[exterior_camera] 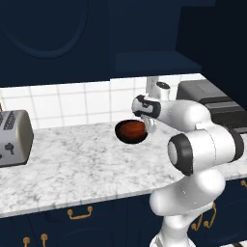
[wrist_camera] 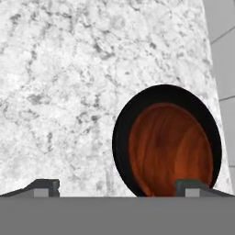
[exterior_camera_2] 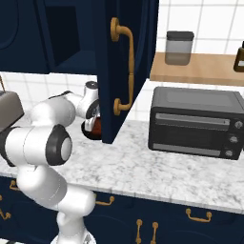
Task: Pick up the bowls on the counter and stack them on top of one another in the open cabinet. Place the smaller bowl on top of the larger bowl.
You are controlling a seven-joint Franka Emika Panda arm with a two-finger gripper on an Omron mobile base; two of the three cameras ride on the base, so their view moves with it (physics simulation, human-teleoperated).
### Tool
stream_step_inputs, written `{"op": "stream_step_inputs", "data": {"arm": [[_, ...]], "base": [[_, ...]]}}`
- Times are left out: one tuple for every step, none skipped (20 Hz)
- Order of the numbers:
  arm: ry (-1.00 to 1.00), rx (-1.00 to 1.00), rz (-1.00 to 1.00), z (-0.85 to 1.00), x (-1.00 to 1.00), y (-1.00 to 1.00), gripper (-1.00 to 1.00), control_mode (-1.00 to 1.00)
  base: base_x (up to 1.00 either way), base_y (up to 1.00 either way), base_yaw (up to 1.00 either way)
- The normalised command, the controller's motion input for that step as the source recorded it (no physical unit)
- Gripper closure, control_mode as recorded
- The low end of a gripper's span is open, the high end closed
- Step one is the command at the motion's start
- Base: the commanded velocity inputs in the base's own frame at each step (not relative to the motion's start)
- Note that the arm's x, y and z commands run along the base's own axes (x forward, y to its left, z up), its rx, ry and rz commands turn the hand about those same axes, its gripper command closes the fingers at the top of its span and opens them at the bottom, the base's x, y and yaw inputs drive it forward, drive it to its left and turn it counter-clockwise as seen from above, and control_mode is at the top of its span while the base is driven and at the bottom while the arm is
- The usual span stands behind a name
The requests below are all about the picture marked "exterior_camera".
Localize navy open cabinet door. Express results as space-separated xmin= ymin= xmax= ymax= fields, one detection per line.
xmin=175 ymin=0 xmax=247 ymax=109

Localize navy open wall cabinet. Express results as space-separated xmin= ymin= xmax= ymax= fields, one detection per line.
xmin=108 ymin=0 xmax=203 ymax=79

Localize white grey toaster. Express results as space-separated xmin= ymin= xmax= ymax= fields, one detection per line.
xmin=0 ymin=109 xmax=35 ymax=169

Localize navy base cabinets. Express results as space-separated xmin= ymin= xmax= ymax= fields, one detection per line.
xmin=0 ymin=178 xmax=247 ymax=247

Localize dark brown bowl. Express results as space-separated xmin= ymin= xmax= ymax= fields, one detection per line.
xmin=114 ymin=119 xmax=150 ymax=145

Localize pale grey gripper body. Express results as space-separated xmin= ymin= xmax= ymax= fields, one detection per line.
xmin=140 ymin=115 xmax=158 ymax=135

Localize gold curved door handle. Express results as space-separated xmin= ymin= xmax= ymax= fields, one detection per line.
xmin=204 ymin=202 xmax=218 ymax=230
xmin=190 ymin=213 xmax=205 ymax=232

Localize navy closed wall cabinet door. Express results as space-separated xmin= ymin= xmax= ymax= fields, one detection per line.
xmin=0 ymin=0 xmax=112 ymax=89

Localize dark grey hob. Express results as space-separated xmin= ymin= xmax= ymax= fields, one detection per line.
xmin=176 ymin=79 xmax=247 ymax=135

